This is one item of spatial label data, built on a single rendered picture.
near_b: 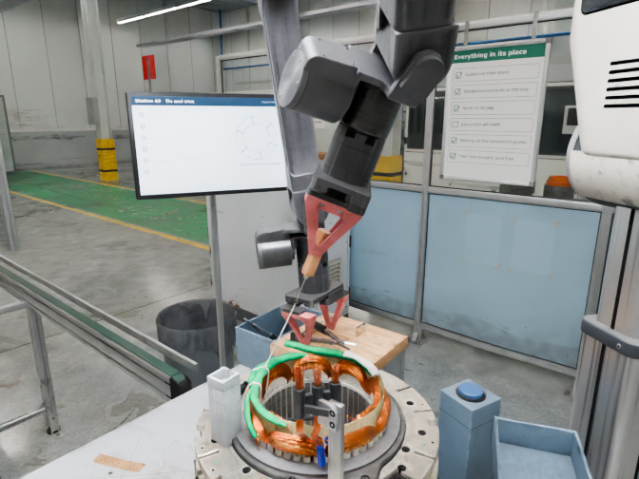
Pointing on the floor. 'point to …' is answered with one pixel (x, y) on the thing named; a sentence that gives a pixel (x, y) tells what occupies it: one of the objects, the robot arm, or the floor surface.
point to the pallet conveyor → (33, 298)
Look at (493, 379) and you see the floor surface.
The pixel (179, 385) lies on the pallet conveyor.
